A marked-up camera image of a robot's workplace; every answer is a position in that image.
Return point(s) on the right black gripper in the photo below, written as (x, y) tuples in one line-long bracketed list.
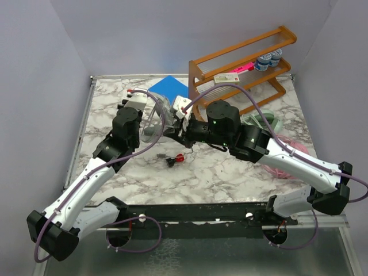
[(173, 133)]

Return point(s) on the blue white jar right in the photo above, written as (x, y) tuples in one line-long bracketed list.
[(276, 56)]

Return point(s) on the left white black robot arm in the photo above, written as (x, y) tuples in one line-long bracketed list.
[(60, 226)]

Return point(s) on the blue notebook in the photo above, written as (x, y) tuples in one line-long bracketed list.
[(170, 87)]

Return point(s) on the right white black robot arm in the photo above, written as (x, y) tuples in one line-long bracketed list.
[(326, 189)]

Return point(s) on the pink grey headphones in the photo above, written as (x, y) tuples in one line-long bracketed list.
[(278, 167)]

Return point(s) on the blue white jar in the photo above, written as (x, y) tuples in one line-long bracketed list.
[(262, 62), (276, 56)]

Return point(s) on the white green red box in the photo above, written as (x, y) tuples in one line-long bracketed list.
[(228, 77)]

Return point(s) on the wooden three-tier rack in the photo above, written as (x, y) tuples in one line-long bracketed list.
[(234, 59)]

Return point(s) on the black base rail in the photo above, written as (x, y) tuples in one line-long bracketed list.
[(201, 221)]

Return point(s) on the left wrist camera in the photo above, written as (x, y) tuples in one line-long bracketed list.
[(136, 98)]

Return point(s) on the blue white jar left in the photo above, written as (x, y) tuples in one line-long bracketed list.
[(262, 62)]

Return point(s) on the pink marker pen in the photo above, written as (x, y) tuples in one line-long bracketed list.
[(244, 68)]

